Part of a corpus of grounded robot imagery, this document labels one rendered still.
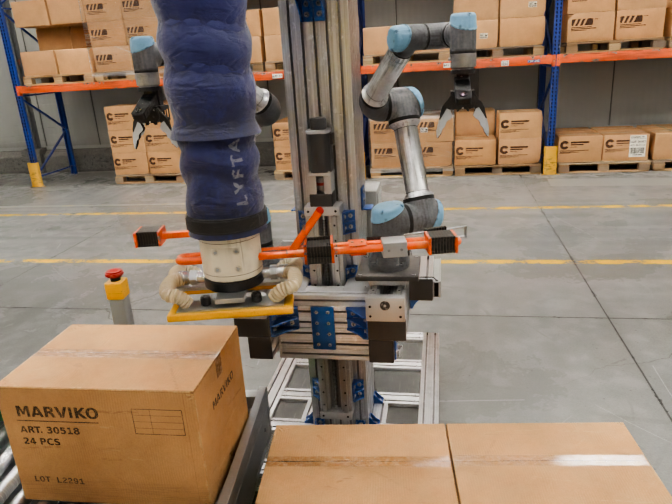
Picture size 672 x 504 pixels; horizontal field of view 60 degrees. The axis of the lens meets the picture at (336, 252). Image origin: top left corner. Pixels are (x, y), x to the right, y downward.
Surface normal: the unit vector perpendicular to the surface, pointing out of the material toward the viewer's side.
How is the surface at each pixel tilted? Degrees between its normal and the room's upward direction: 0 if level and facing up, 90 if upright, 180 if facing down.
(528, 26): 88
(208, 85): 80
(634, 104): 90
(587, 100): 90
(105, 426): 90
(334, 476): 0
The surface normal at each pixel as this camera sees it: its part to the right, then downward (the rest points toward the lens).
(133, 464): -0.14, 0.32
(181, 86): -0.41, 0.17
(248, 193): 0.70, -0.08
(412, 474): -0.06, -0.94
